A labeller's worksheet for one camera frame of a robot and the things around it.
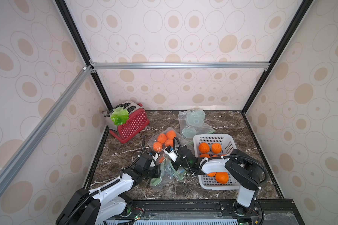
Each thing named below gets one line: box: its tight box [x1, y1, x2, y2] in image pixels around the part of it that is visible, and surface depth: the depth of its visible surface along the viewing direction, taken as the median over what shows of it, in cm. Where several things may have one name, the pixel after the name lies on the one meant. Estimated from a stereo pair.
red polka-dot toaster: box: [101, 100, 150, 144], surface depth 98 cm
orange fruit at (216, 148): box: [211, 142, 222, 155], surface depth 92 cm
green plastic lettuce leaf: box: [110, 105, 130, 126], surface depth 91 cm
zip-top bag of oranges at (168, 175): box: [150, 153, 187, 189], surface depth 77 cm
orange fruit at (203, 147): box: [198, 142, 210, 154], surface depth 92 cm
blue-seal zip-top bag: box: [146, 127, 189, 154], surface depth 99 cm
